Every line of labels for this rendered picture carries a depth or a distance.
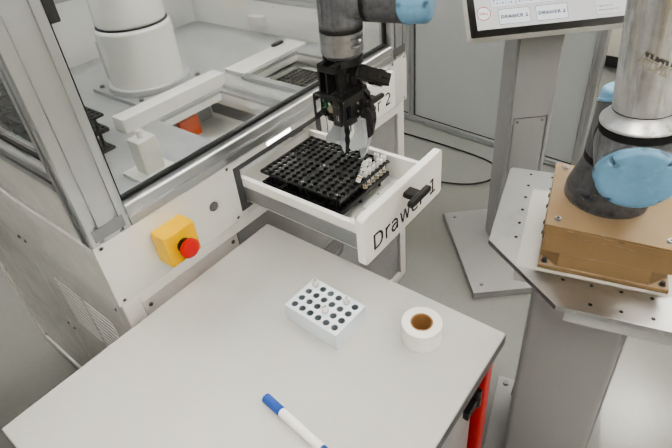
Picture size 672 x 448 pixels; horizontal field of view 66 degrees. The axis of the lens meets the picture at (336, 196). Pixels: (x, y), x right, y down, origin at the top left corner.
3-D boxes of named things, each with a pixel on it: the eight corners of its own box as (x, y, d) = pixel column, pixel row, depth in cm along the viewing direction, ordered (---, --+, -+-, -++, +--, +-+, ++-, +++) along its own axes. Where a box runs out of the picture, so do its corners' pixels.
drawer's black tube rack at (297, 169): (389, 184, 117) (388, 159, 113) (342, 226, 106) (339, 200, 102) (314, 158, 129) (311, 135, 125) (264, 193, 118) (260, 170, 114)
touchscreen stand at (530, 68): (591, 286, 196) (667, 14, 138) (473, 298, 197) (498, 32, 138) (541, 208, 237) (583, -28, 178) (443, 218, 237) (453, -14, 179)
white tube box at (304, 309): (366, 320, 95) (365, 305, 93) (337, 350, 90) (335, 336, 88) (316, 291, 102) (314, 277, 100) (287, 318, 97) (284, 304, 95)
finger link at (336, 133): (320, 157, 103) (321, 117, 97) (338, 144, 107) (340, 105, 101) (332, 163, 102) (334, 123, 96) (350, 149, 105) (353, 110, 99)
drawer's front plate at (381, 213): (440, 191, 116) (442, 148, 109) (365, 267, 98) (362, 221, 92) (433, 188, 117) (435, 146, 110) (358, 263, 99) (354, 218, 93)
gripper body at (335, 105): (314, 122, 96) (307, 60, 89) (342, 104, 102) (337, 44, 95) (347, 132, 92) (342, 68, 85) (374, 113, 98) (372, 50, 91)
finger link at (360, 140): (346, 168, 100) (337, 124, 95) (364, 154, 104) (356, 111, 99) (359, 171, 98) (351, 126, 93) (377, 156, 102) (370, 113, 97)
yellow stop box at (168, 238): (204, 249, 103) (195, 220, 99) (175, 270, 99) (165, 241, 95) (188, 240, 106) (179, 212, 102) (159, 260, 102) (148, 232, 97)
